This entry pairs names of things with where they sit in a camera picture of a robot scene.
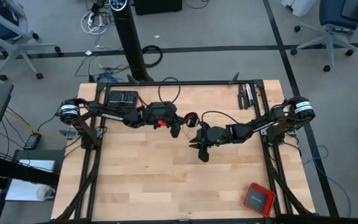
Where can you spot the black power adapter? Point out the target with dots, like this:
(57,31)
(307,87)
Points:
(32,141)

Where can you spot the black desk frame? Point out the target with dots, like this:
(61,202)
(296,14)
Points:
(11,169)

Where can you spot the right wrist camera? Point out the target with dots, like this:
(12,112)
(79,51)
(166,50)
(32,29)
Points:
(205,137)

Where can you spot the silver hand tool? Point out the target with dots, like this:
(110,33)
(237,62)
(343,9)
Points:
(250,93)

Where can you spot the white bin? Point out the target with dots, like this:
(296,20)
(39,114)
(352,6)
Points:
(298,6)

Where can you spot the black control box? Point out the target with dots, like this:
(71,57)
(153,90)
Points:
(123,97)

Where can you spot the white sheet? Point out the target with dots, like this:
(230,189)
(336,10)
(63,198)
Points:
(20,189)

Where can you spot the blue grey office chair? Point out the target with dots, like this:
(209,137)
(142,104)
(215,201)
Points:
(8,34)
(331,34)

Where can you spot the red and black square case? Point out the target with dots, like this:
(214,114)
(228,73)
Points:
(259,200)

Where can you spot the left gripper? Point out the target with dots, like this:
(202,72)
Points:
(149,119)

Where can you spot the black floor box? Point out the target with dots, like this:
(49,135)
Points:
(157,6)

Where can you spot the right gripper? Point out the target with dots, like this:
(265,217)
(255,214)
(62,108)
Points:
(221,135)

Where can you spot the black tower fan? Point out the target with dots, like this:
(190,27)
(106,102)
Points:
(129,37)

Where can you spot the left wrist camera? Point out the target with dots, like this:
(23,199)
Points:
(163,109)

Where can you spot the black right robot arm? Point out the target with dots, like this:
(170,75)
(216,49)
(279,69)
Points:
(259,126)

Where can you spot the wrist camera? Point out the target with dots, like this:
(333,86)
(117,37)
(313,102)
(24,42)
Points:
(205,137)
(163,109)

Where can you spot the white box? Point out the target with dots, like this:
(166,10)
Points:
(37,166)

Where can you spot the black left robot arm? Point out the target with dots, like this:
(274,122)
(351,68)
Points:
(110,113)

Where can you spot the clear plastic cup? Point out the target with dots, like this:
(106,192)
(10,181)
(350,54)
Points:
(46,193)

